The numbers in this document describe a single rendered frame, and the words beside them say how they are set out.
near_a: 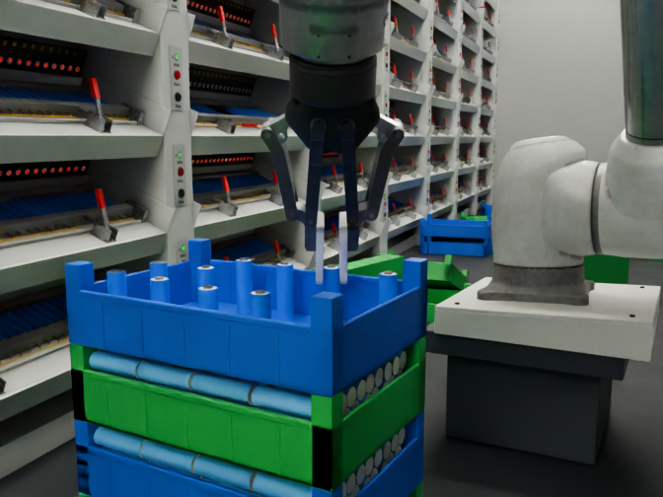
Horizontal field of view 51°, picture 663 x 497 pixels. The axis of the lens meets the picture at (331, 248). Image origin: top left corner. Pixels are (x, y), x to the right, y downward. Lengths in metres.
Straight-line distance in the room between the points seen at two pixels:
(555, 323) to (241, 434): 0.62
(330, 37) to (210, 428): 0.35
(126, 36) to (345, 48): 0.81
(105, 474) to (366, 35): 0.49
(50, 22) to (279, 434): 0.80
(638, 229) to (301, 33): 0.73
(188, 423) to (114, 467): 0.12
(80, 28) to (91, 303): 0.64
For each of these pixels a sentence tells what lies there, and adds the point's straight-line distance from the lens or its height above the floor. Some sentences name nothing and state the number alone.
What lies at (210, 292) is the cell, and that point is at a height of 0.38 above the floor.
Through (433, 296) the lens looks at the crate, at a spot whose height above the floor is 0.03.
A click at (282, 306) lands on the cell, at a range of 0.74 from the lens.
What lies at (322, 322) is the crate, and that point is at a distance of 0.54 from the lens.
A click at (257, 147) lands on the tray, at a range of 1.75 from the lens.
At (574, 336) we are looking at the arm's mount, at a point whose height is 0.22.
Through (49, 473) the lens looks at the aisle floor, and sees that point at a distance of 1.22.
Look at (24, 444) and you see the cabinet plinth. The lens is 1.25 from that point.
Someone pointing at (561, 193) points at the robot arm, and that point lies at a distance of 1.18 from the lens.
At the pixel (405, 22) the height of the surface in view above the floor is 1.05.
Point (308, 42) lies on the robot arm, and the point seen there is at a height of 0.59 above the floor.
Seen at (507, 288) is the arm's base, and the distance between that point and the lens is 1.21.
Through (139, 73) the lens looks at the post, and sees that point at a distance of 1.43.
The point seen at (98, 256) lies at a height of 0.32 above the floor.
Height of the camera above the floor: 0.52
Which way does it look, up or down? 9 degrees down
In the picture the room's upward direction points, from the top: straight up
